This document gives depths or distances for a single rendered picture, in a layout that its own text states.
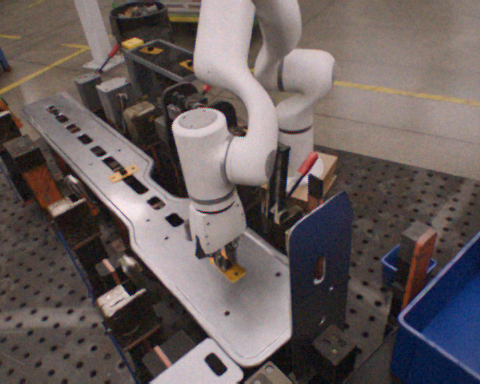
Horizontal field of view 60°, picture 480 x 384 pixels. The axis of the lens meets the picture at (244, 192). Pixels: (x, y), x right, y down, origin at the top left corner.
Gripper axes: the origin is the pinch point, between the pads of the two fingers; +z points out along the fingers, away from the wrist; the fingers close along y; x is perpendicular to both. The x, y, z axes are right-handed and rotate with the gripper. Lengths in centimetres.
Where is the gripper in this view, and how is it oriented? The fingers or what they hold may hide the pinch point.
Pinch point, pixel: (225, 256)
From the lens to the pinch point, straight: 85.8
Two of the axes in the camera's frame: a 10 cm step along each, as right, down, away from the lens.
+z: 1.1, 7.7, 6.3
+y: -7.6, 4.7, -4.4
